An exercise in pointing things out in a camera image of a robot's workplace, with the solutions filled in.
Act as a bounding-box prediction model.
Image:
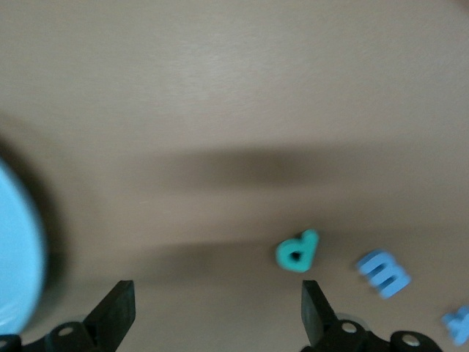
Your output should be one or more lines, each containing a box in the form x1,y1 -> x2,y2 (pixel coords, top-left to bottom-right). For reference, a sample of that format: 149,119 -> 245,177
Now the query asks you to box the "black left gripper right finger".
301,279 -> 444,352

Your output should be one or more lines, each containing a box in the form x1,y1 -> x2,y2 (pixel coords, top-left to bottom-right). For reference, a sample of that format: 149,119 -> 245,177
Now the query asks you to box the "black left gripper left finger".
0,279 -> 137,352

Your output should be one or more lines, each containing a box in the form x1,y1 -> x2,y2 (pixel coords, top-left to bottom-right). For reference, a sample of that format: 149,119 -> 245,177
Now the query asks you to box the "blue foam letter m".
354,248 -> 412,300

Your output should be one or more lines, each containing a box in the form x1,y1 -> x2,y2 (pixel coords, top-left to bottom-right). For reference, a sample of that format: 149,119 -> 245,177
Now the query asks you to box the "teal foam letter p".
274,228 -> 320,274

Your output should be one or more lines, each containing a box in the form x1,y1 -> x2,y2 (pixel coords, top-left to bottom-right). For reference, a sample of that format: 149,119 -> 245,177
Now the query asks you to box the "blue plate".
0,153 -> 48,337

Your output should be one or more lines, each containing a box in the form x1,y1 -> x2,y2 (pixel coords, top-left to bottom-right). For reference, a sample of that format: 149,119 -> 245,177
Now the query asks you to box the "blue foam letter x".
440,303 -> 469,348

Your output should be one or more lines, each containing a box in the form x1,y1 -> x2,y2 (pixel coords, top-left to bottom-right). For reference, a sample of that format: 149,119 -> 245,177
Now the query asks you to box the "brown table mat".
0,0 -> 469,352

